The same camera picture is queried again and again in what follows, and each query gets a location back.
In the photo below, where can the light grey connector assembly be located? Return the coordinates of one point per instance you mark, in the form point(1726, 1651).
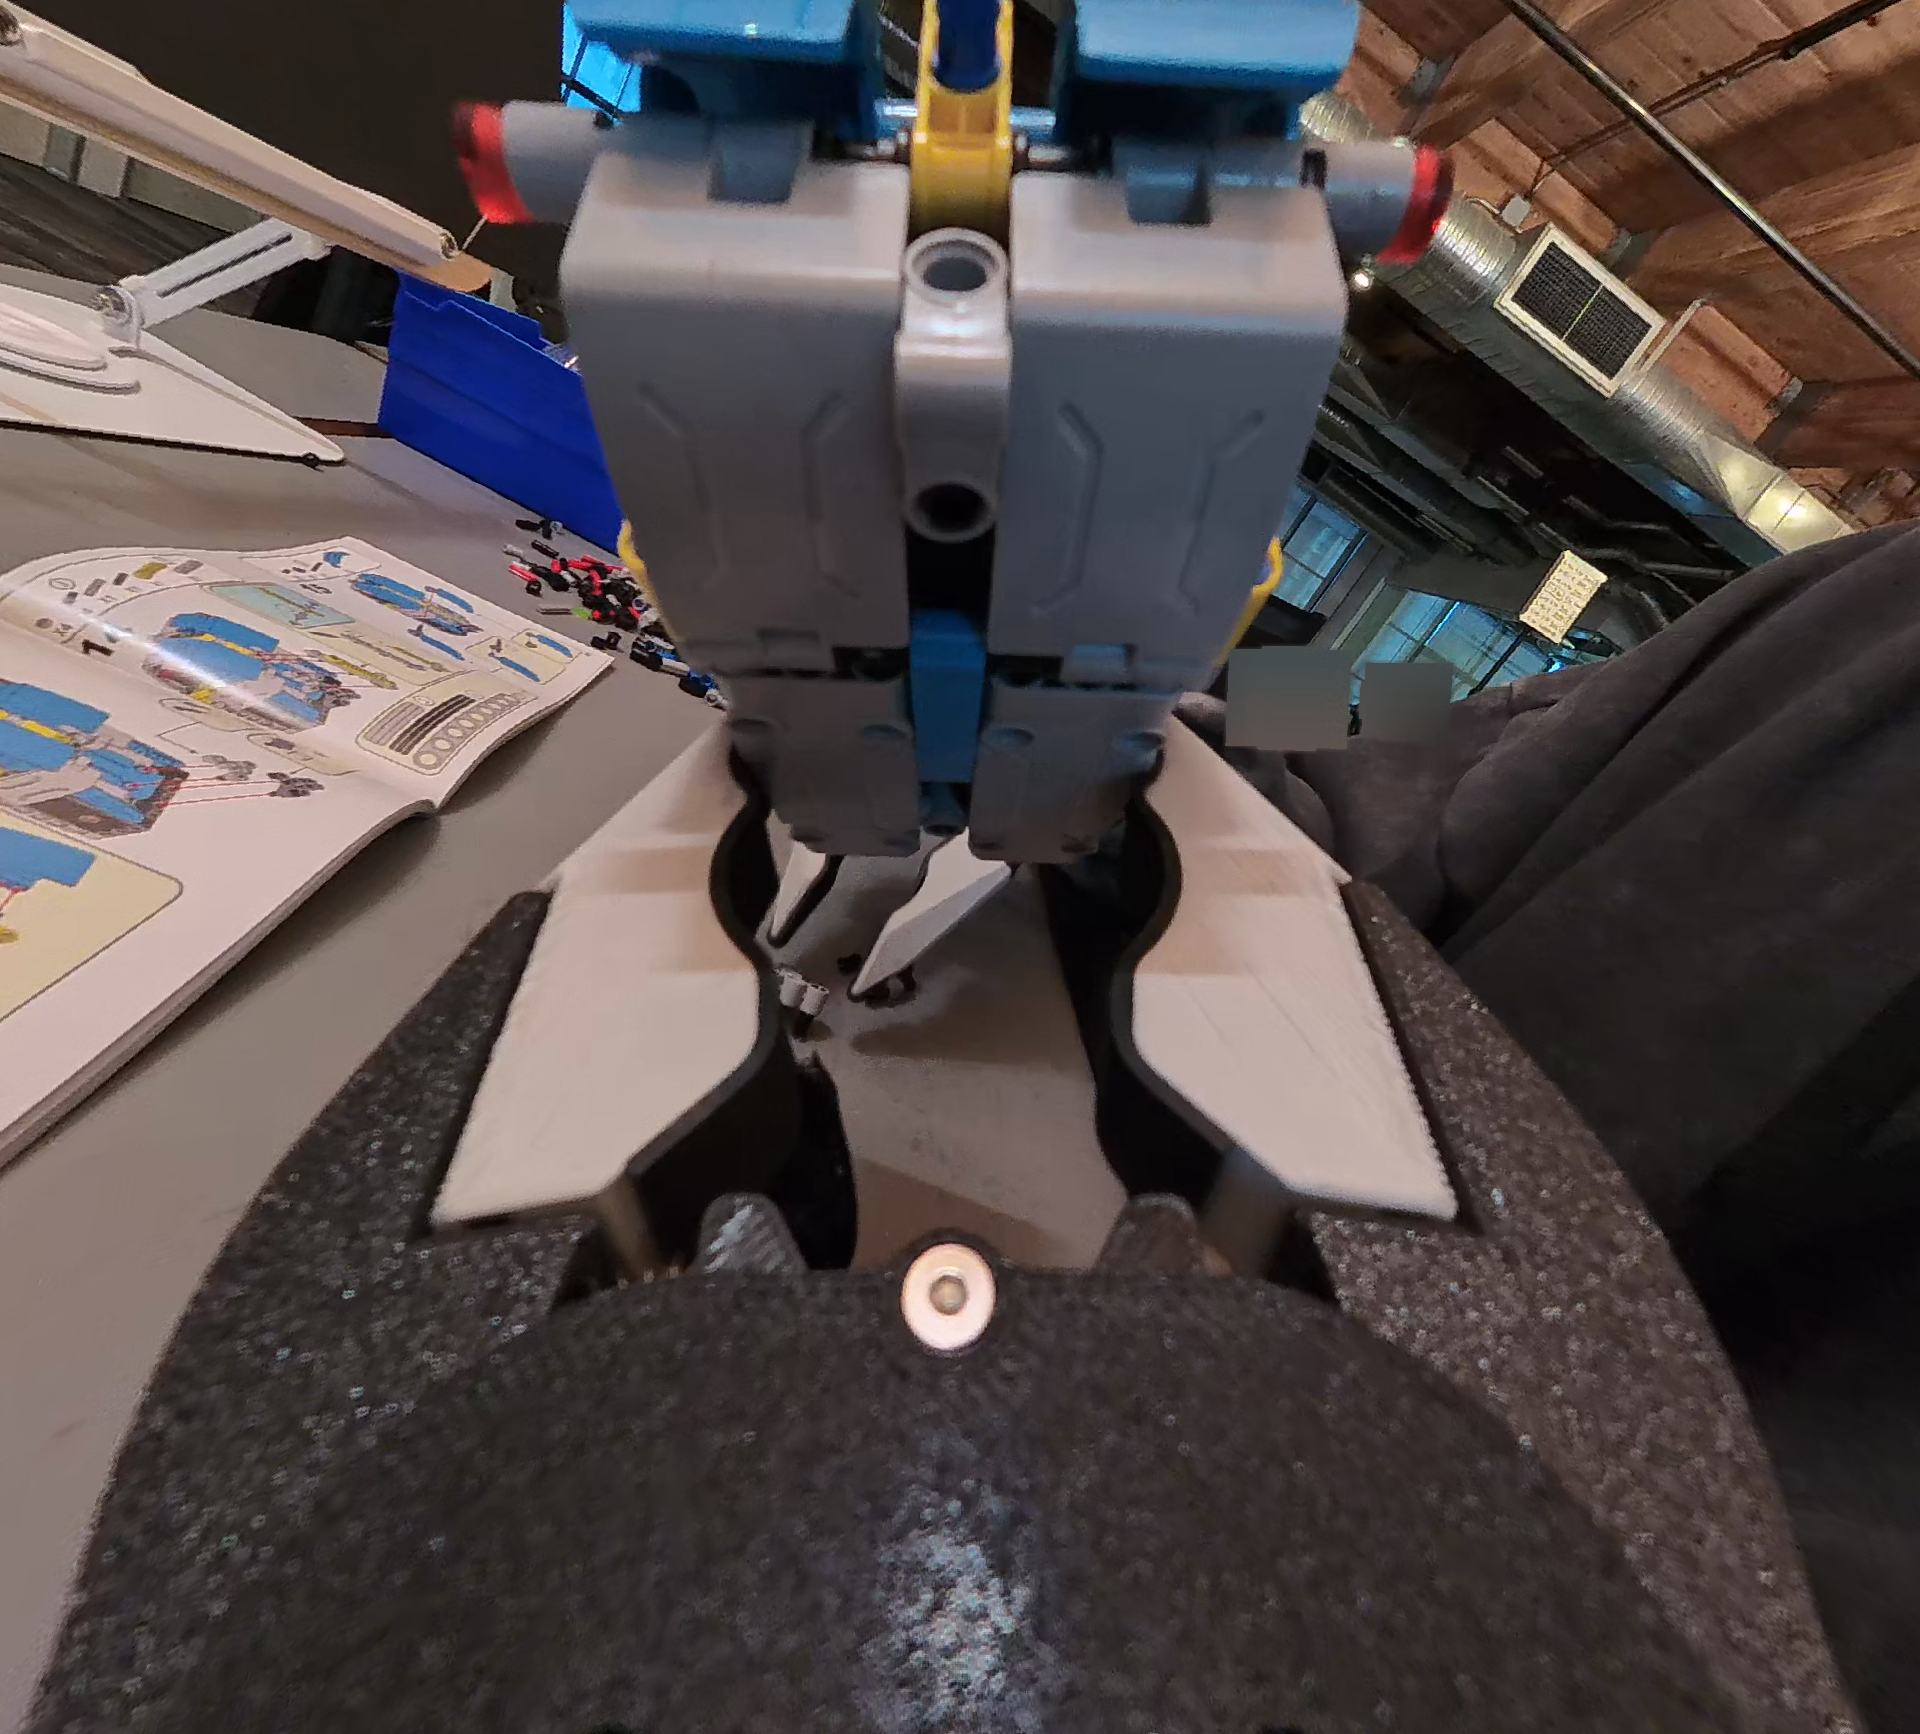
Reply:
point(802, 992)

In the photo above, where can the white vent grille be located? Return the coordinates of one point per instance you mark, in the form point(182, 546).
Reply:
point(1578, 308)

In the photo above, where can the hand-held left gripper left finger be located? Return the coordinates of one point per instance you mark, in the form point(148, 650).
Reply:
point(631, 1015)

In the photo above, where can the blue grey toy robot model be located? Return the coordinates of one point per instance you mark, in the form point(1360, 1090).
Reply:
point(750, 414)

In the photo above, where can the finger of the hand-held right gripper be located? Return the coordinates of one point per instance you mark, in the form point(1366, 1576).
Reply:
point(938, 917)
point(794, 895)

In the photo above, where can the paned window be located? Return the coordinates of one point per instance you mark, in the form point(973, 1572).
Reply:
point(600, 77)

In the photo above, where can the open instruction booklet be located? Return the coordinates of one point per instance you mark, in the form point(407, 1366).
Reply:
point(225, 895)

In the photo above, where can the grey desk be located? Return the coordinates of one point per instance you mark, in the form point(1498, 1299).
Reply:
point(301, 1089)

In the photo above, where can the silver air duct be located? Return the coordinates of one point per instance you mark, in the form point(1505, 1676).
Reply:
point(1711, 445)

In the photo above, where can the pile of small brick parts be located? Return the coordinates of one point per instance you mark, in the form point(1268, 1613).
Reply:
point(593, 578)

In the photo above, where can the white desk lamp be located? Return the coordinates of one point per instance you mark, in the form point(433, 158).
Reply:
point(150, 399)

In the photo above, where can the black cross connector piece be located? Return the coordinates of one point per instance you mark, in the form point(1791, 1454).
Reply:
point(890, 984)

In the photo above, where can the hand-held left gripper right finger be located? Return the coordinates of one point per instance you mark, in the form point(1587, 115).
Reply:
point(1275, 1015)

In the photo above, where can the blue storage bin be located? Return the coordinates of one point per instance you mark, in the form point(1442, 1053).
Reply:
point(480, 399)

